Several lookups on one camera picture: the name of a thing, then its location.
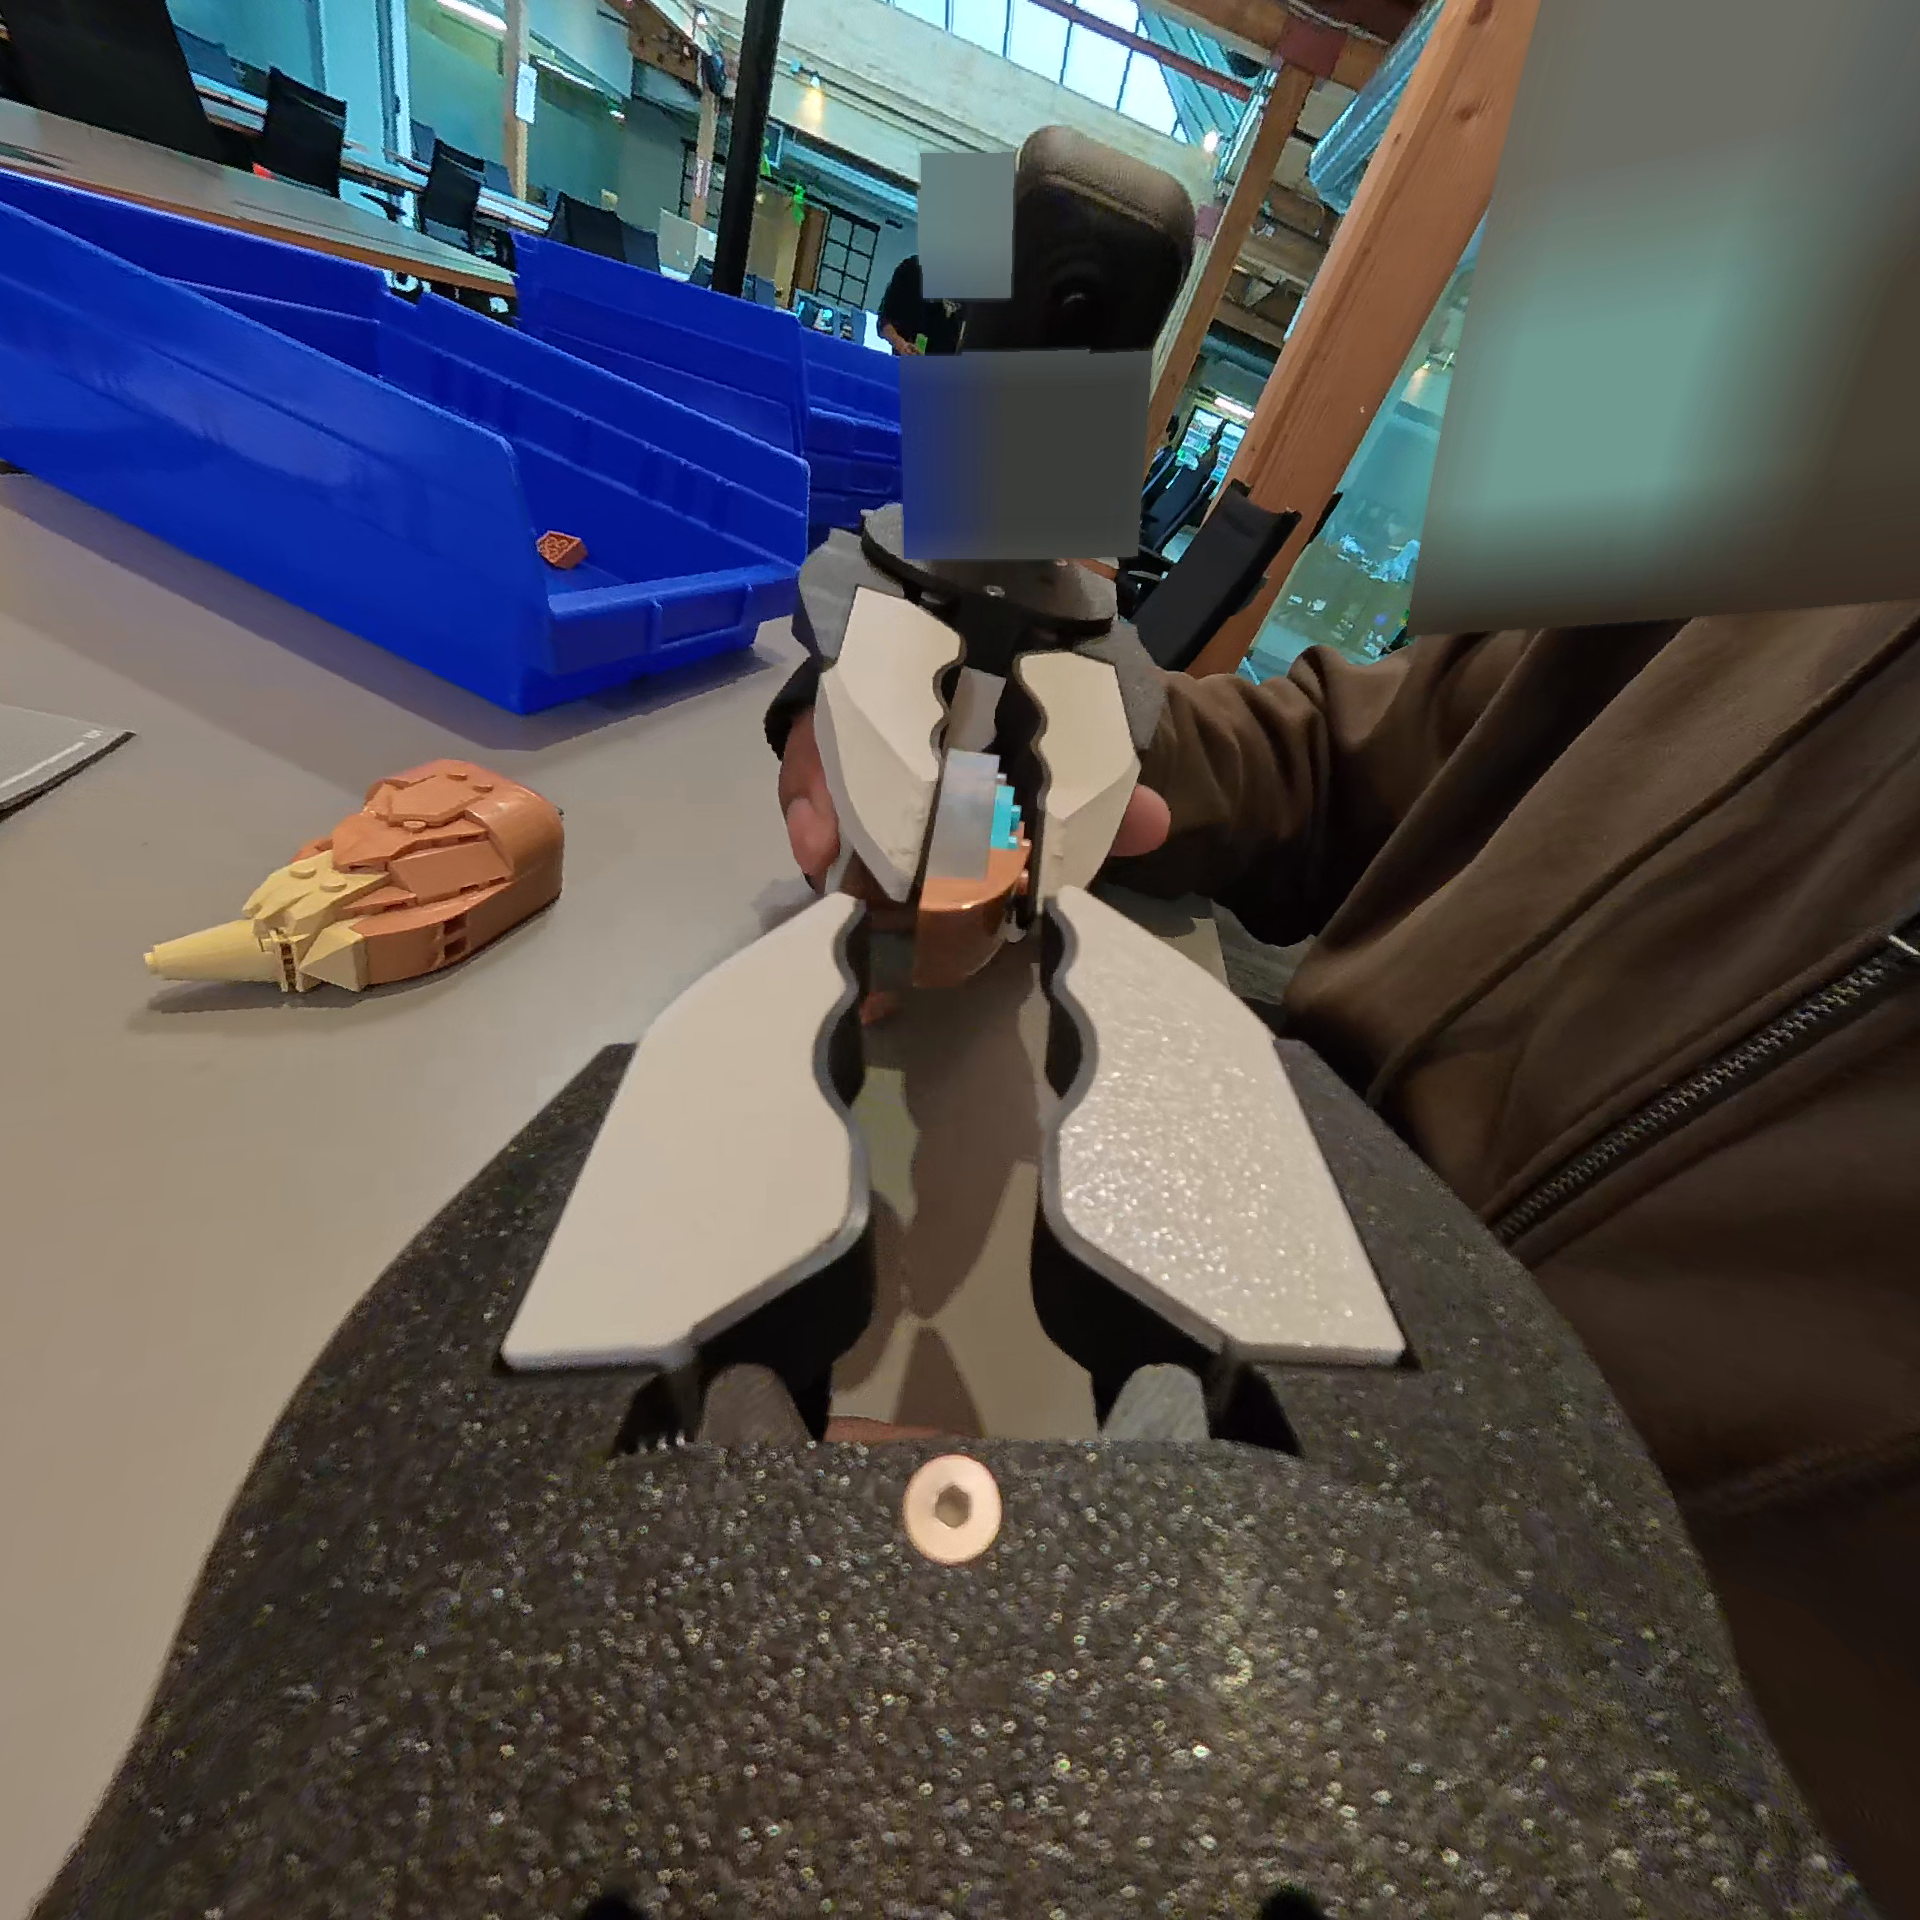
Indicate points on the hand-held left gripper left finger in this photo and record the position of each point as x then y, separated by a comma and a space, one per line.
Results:
705, 1185

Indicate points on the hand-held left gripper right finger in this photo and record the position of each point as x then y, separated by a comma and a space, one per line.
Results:
1200, 1185

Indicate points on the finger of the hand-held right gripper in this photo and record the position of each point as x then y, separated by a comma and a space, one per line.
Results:
1088, 751
879, 735

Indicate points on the small brown blue brick assembly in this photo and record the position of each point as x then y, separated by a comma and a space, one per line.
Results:
961, 900

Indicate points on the brown tan brick model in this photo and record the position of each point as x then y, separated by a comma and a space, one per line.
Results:
434, 868

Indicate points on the blue plastic bin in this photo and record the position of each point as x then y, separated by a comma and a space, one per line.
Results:
662, 339
854, 422
301, 495

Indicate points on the person's right forearm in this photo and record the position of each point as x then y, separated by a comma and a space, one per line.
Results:
1319, 779

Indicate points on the grey desk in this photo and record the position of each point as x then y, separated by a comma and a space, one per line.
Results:
301, 1124

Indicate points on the person's right hand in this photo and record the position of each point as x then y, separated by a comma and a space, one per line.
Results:
802, 810

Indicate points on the black office chair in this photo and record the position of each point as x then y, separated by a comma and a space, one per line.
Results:
1231, 570

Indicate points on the wooden beam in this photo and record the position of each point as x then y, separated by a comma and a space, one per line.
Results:
1382, 299

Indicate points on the black tripod stand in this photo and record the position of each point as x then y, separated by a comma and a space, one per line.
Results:
745, 150

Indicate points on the brown wedge brick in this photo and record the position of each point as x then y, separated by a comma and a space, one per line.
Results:
563, 546

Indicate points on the group of black office chairs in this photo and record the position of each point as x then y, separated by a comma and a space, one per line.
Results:
451, 187

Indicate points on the grey instruction booklet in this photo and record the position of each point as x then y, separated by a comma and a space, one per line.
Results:
43, 751

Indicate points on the brown wooden table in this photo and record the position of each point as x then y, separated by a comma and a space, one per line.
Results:
225, 194

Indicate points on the wooden post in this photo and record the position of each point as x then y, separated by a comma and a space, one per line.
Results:
1238, 224

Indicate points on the silver air duct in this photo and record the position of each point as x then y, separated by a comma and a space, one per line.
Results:
1358, 136

